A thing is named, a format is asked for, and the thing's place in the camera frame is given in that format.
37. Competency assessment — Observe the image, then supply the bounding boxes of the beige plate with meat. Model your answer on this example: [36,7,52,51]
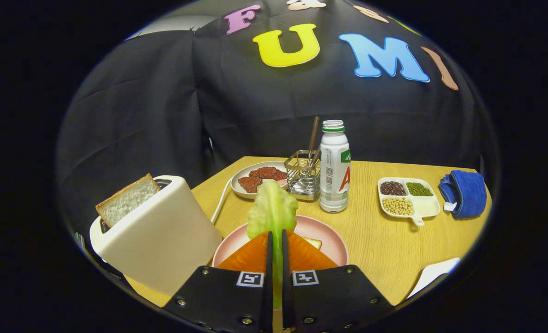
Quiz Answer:
[230,161,289,200]

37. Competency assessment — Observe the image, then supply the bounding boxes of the toasted bread slice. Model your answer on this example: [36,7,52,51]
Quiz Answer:
[95,173,162,228]

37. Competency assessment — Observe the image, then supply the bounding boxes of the red meat pieces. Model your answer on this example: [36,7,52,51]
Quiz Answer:
[237,166,287,194]

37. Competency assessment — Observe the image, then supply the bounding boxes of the pile of yellow soybeans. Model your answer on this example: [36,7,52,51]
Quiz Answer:
[382,197,414,216]

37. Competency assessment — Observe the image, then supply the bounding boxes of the black backdrop cloth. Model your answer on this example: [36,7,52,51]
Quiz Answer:
[56,0,499,259]

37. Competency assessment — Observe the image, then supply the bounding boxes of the green lettuce leaf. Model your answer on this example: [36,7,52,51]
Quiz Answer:
[247,180,299,309]

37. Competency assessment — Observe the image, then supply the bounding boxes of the white toaster cable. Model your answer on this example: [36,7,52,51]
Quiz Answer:
[211,178,233,224]

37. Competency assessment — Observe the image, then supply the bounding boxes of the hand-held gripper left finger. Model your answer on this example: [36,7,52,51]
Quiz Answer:
[163,230,274,333]

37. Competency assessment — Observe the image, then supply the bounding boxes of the white divided dish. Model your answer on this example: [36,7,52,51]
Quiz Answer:
[378,177,441,227]

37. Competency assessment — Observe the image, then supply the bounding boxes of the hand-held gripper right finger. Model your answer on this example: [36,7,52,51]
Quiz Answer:
[281,229,395,333]

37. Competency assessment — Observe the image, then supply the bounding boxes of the metal wire cutlery holder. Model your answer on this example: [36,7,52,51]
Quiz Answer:
[284,149,322,202]

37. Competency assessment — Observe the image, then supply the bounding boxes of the white plastic drink bottle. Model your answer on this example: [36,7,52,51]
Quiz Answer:
[319,120,352,214]

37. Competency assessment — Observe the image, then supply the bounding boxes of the pile of dark red beans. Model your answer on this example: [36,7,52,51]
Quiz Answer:
[380,181,407,196]

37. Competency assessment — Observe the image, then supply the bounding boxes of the pile of green mung beans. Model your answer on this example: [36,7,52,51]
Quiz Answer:
[406,182,434,197]

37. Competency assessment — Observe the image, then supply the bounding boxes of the pink round plate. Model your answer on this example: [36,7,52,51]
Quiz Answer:
[212,215,349,268]

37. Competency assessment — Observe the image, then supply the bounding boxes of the cream white toaster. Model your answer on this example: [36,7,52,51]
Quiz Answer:
[89,175,224,296]

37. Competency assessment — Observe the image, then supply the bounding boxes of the blue folded towel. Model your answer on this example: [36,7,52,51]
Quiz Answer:
[438,170,487,220]

